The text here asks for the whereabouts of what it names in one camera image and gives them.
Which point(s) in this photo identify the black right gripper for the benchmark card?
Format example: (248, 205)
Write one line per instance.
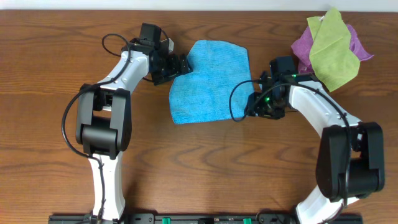
(254, 104)

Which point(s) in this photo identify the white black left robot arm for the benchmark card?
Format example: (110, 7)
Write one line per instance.
(104, 122)

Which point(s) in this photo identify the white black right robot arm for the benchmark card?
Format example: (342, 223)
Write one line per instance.
(350, 163)

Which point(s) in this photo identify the purple microfiber cloth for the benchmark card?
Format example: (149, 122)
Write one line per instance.
(302, 46)

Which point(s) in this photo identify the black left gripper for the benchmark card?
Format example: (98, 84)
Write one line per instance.
(175, 66)

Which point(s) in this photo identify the blue microfiber cloth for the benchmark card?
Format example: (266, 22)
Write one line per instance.
(217, 88)

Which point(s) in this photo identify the green microfiber cloth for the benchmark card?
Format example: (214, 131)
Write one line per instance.
(331, 59)

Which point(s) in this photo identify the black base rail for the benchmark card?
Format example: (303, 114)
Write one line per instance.
(149, 218)

